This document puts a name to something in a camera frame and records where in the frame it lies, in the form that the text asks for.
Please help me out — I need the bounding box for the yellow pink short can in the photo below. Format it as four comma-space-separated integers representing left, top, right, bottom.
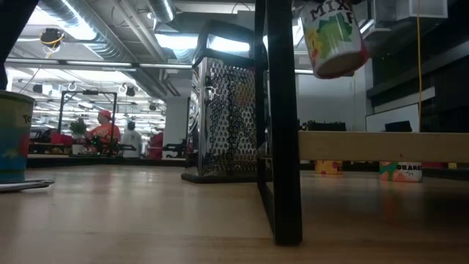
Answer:
314, 160, 344, 175

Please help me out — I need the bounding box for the Mixed Fruit label tin can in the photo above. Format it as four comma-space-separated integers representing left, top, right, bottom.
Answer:
299, 0, 370, 80

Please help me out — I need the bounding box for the Orange label short can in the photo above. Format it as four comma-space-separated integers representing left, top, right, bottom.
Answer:
379, 161, 424, 183

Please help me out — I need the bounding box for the Tomato label tin can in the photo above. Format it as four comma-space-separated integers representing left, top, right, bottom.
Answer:
0, 90, 36, 184

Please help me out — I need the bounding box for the light wooden shelf board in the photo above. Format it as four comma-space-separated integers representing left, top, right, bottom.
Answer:
298, 131, 469, 165

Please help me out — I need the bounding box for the red background chair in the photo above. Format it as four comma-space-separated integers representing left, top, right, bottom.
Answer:
148, 131, 165, 161

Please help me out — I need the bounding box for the black background equipment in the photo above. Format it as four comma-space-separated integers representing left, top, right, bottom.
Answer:
300, 120, 347, 133

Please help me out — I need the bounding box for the person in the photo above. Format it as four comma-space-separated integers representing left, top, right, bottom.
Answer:
86, 109, 122, 155
120, 120, 144, 158

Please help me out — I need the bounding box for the green potted plant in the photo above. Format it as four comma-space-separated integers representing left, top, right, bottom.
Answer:
68, 117, 89, 155

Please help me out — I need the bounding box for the small black monitor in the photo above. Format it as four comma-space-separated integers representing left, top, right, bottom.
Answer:
384, 120, 413, 134

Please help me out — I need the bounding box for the red background box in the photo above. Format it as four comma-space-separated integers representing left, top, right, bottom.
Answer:
50, 133, 74, 146

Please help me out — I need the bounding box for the steel box grater black handle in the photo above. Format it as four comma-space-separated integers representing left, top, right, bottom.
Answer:
180, 18, 274, 185

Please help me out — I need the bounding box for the black metal shelf frame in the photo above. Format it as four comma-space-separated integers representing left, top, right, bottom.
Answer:
254, 0, 304, 247

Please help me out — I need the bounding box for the silver ventilation duct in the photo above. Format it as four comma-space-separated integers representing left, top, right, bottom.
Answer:
36, 0, 136, 65
147, 0, 177, 23

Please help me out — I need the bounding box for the white wall board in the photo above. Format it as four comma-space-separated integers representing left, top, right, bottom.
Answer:
365, 103, 421, 134

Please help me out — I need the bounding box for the black ceiling cable reel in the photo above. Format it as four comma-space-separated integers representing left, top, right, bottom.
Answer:
39, 27, 67, 49

